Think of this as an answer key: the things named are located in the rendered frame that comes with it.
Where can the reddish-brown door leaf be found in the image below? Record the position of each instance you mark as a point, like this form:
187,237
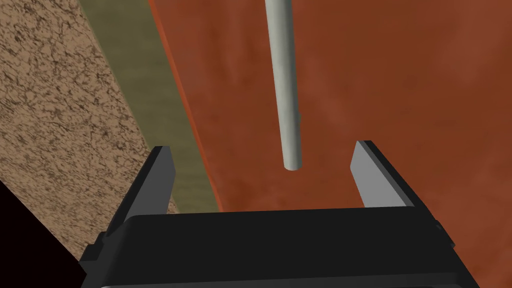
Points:
360,100

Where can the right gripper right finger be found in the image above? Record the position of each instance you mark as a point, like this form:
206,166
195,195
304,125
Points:
380,184

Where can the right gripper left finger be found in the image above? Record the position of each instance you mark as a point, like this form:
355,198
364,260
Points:
150,188

